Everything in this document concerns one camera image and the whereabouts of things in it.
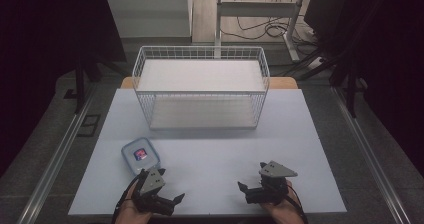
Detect white wire basket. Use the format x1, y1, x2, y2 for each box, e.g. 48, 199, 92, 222
131, 45, 271, 131

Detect white metal desk frame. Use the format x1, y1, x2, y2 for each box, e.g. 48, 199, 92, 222
214, 0, 306, 64

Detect aluminium floor rail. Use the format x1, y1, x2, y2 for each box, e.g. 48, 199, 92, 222
16, 83, 98, 224
330, 86, 413, 224

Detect person's right hand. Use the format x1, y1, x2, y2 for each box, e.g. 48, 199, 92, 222
260, 179, 304, 224

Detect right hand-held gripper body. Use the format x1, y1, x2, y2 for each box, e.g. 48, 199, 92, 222
245, 160, 299, 206

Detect clear container with blue lid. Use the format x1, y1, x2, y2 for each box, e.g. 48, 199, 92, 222
120, 136, 162, 177

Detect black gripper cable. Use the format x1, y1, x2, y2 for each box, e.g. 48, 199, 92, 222
285, 187, 310, 224
110, 174, 144, 224

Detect white cabinet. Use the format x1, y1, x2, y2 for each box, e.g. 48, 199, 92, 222
103, 0, 194, 39

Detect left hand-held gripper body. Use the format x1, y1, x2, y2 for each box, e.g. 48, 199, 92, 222
131, 168, 176, 217

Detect black floor cables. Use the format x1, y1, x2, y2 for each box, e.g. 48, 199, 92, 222
220, 0, 323, 57

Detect dark curtain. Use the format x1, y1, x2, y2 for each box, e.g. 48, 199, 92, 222
303, 0, 424, 178
0, 0, 128, 179

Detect person's left hand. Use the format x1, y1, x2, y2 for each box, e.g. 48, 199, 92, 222
114, 197, 154, 224

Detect black stand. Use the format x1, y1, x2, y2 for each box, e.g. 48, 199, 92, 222
73, 58, 103, 116
281, 47, 369, 119

